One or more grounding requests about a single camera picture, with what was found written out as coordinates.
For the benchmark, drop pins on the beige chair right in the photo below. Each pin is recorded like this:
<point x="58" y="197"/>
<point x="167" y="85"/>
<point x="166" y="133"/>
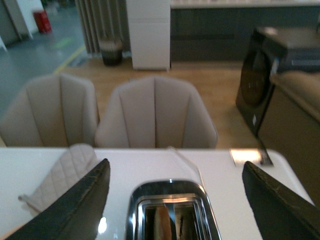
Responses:
<point x="156" y="112"/>

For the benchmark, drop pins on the red box on floor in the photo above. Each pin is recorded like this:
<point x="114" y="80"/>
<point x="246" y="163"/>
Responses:
<point x="42" y="21"/>

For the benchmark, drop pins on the beige chair left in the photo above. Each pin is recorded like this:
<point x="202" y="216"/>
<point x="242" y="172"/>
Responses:
<point x="57" y="110"/>

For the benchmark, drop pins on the bread slice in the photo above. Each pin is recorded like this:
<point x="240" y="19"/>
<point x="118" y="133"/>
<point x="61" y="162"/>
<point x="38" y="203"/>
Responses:
<point x="162" y="225"/>

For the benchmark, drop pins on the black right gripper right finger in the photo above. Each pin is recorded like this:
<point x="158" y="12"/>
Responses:
<point x="279" y="213"/>

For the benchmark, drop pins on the dark grey kitchen counter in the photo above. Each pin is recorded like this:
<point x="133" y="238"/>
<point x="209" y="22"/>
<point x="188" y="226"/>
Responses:
<point x="218" y="30"/>

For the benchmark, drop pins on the black washing machine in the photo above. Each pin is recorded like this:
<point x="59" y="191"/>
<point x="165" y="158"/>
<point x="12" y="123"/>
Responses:
<point x="273" y="50"/>

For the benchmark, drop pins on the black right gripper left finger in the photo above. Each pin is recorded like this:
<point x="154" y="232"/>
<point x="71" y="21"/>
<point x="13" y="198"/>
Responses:
<point x="76" y="214"/>

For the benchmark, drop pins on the woven basket with handles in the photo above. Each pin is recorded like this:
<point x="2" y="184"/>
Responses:
<point x="111" y="51"/>

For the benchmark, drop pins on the white pillar cabinet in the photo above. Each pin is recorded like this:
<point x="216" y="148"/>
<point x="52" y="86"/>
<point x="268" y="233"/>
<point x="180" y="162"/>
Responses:
<point x="149" y="33"/>

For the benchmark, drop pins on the grey pleated curtain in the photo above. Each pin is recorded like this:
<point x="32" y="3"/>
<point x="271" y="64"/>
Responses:
<point x="100" y="18"/>

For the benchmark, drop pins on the beige chair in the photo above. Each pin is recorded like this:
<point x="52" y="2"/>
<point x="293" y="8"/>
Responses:
<point x="156" y="112"/>
<point x="57" y="110"/>

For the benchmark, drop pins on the chrome toaster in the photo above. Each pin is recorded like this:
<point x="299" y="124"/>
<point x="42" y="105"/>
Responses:
<point x="189" y="208"/>

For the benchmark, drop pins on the grey quilted oven mitt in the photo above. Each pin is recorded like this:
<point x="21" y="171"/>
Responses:
<point x="71" y="167"/>

